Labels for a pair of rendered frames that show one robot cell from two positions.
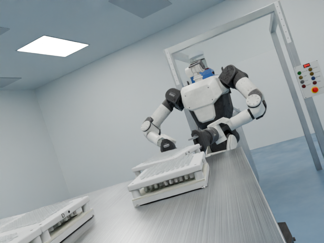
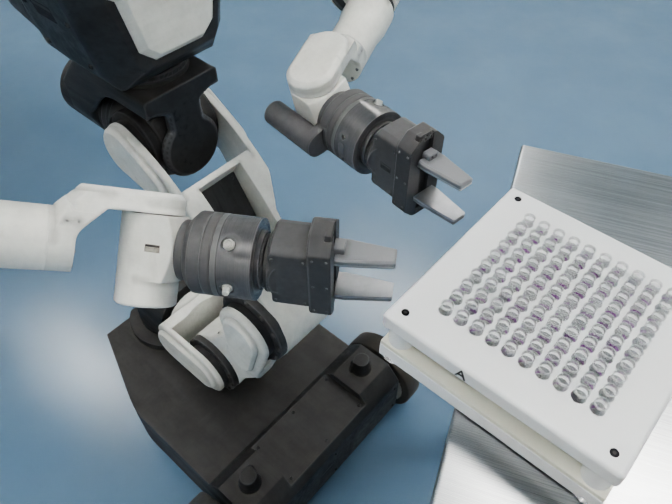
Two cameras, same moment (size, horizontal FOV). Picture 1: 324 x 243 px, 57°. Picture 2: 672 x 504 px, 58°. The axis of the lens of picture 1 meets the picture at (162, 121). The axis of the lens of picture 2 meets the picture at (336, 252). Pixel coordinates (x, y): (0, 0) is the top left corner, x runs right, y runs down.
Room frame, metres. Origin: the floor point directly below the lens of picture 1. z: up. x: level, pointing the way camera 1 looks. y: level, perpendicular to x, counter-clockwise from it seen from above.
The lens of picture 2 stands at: (1.56, 0.42, 1.44)
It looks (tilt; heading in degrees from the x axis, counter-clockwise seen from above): 48 degrees down; 278
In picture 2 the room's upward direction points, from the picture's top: straight up
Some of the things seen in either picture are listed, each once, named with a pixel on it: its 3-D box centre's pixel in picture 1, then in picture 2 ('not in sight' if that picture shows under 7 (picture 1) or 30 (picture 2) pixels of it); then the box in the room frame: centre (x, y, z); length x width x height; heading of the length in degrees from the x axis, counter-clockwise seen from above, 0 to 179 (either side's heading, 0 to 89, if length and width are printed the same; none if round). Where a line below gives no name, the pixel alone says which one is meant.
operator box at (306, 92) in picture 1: (310, 79); not in sight; (2.34, -1.20, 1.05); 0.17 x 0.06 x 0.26; 70
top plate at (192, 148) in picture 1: (167, 157); (555, 310); (1.40, 0.03, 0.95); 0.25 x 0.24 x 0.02; 57
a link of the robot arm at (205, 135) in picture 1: (204, 138); (390, 150); (1.58, -0.18, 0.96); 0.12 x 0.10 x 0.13; 139
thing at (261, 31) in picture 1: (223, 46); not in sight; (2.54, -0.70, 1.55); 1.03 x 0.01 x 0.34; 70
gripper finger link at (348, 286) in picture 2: not in sight; (363, 291); (1.59, 0.02, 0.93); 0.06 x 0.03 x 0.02; 179
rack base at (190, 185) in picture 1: (174, 182); not in sight; (1.05, 0.03, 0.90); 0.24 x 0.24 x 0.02; 79
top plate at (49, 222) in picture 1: (37, 220); not in sight; (0.95, 0.48, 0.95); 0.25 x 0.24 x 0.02; 72
